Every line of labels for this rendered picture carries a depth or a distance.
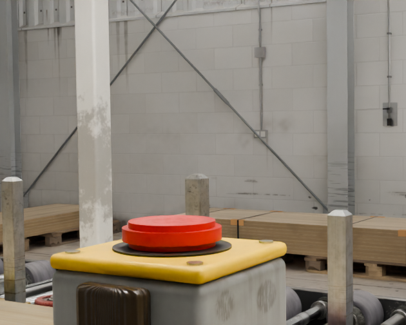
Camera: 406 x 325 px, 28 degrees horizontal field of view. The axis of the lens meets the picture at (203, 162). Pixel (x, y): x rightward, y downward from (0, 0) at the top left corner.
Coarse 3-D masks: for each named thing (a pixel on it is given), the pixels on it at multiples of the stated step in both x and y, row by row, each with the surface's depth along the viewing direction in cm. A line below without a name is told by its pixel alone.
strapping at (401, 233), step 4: (224, 208) 793; (228, 208) 790; (232, 208) 791; (236, 208) 790; (272, 212) 753; (252, 216) 724; (372, 216) 713; (376, 216) 711; (232, 220) 705; (236, 220) 703; (240, 220) 700; (244, 220) 700; (364, 220) 686; (232, 224) 705; (236, 224) 703; (240, 224) 700; (400, 232) 623; (404, 232) 621; (400, 236) 623; (404, 236) 621
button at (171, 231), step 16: (128, 224) 32; (144, 224) 31; (160, 224) 31; (176, 224) 31; (192, 224) 31; (208, 224) 32; (128, 240) 31; (144, 240) 31; (160, 240) 30; (176, 240) 30; (192, 240) 31; (208, 240) 31
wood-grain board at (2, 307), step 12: (0, 300) 169; (0, 312) 159; (12, 312) 158; (24, 312) 158; (36, 312) 158; (48, 312) 158; (0, 324) 149; (12, 324) 149; (24, 324) 149; (36, 324) 149; (48, 324) 148
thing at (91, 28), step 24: (96, 0) 154; (96, 24) 154; (96, 48) 154; (96, 72) 154; (96, 96) 154; (96, 120) 154; (96, 144) 155; (96, 168) 155; (96, 192) 155; (96, 216) 155; (96, 240) 156
